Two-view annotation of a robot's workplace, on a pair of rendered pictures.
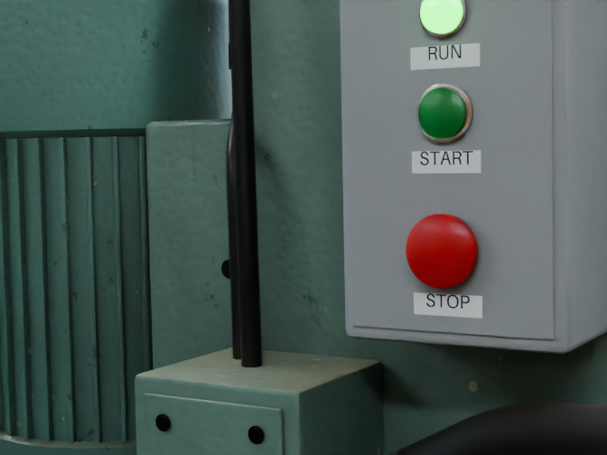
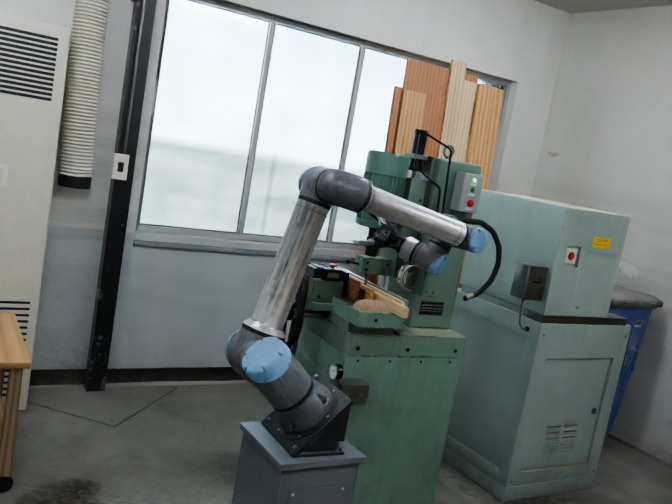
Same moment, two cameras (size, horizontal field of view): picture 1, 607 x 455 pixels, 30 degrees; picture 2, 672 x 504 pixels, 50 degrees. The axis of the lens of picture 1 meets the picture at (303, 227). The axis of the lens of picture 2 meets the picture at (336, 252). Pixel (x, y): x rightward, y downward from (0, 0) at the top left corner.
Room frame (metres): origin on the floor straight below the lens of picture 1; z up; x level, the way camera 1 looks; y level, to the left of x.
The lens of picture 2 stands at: (-0.62, 2.76, 1.49)
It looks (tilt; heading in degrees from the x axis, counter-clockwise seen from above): 8 degrees down; 301
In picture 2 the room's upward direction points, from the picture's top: 10 degrees clockwise
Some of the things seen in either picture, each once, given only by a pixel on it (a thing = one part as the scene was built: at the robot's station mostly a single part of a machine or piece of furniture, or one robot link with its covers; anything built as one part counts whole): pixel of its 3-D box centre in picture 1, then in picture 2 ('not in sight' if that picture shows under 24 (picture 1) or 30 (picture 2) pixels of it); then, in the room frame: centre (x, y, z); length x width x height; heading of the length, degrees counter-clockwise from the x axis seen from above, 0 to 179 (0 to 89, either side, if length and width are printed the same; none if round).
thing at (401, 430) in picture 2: not in sight; (364, 417); (0.71, 0.03, 0.36); 0.58 x 0.45 x 0.71; 59
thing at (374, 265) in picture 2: not in sight; (372, 266); (0.76, 0.11, 1.03); 0.14 x 0.07 x 0.09; 59
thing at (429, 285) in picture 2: not in sight; (425, 280); (0.54, 0.05, 1.02); 0.09 x 0.07 x 0.12; 149
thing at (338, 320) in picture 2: not in sight; (347, 313); (0.80, 0.18, 0.82); 0.40 x 0.21 x 0.04; 149
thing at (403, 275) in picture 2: not in sight; (410, 277); (0.59, 0.08, 1.02); 0.12 x 0.03 x 0.12; 59
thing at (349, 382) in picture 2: not in sight; (349, 391); (0.61, 0.39, 0.58); 0.12 x 0.08 x 0.08; 59
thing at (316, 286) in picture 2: not in sight; (320, 287); (0.89, 0.28, 0.92); 0.15 x 0.13 x 0.09; 149
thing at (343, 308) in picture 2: not in sight; (336, 299); (0.85, 0.21, 0.87); 0.61 x 0.30 x 0.06; 149
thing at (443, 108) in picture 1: (442, 113); not in sight; (0.45, -0.06, 1.42); 0.02 x 0.01 x 0.02; 59
